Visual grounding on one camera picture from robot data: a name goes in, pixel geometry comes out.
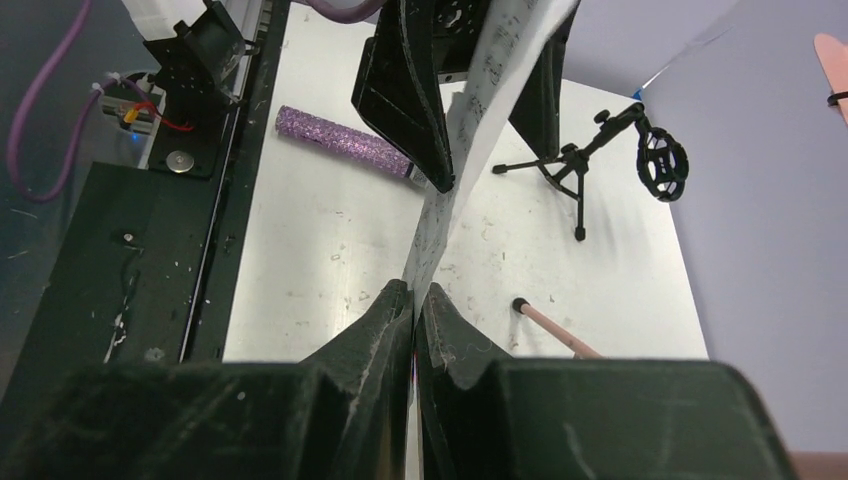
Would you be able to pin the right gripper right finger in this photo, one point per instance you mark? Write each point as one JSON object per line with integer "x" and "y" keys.
{"x": 489, "y": 415}

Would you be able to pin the pink folding music stand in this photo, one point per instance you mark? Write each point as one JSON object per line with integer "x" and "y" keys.
{"x": 832, "y": 56}

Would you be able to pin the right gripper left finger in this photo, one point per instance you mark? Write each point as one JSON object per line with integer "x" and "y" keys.
{"x": 341, "y": 413}

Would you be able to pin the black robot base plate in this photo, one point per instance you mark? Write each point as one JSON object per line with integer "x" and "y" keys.
{"x": 124, "y": 248}

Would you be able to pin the sheet music page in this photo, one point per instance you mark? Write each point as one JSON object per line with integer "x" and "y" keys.
{"x": 477, "y": 132}

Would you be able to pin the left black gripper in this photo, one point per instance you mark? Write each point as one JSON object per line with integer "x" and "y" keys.
{"x": 417, "y": 44}

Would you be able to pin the black microphone shock-mount stand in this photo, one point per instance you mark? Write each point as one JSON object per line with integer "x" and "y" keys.
{"x": 662, "y": 162}

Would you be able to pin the purple glitter microphone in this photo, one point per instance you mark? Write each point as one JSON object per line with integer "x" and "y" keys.
{"x": 349, "y": 142}

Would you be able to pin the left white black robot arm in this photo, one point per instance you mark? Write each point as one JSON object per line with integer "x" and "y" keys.
{"x": 198, "y": 47}

